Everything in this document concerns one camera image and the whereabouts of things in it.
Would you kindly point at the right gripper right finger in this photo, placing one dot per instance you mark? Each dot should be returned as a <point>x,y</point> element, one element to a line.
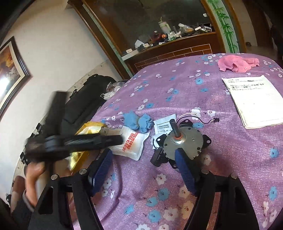
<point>188,169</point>

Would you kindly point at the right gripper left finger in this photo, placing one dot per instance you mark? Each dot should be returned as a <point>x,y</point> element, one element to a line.
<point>98,171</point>

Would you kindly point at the white red-text pouch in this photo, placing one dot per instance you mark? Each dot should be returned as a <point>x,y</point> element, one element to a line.
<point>133,141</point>

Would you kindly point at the blue knitted sock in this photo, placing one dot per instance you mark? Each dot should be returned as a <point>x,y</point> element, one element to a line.
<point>141,124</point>

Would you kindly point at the person's left hand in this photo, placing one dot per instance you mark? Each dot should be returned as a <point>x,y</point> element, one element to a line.
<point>27,185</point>

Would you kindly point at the yellow taped foam tray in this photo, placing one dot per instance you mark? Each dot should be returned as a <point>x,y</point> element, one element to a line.
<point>82,152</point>

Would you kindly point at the black leather sofa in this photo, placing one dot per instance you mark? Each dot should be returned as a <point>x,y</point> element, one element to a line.
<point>70,112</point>

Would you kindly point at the purple floral tablecloth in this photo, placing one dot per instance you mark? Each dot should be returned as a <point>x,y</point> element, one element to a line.
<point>240,172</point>

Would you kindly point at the white label sheet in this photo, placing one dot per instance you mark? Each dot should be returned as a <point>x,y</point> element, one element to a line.
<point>162,125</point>

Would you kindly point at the framed painting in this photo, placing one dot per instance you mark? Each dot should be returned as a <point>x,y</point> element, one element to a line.
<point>14,73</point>

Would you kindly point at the clear plastic bag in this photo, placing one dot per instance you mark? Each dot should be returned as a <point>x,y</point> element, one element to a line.
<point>112,88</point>

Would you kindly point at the white paper manual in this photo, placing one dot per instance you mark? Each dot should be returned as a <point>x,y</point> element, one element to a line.
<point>258,102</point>

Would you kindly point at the pink cloth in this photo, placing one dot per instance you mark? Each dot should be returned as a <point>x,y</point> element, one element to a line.
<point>237,64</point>

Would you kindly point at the wooden cabinet with clutter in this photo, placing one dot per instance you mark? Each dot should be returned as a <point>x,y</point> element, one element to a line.
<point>136,34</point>

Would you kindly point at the white tumbler cup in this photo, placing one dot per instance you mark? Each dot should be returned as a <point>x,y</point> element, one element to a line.
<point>164,26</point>

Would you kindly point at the electric motor with cable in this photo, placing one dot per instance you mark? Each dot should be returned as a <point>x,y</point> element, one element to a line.
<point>185,134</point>

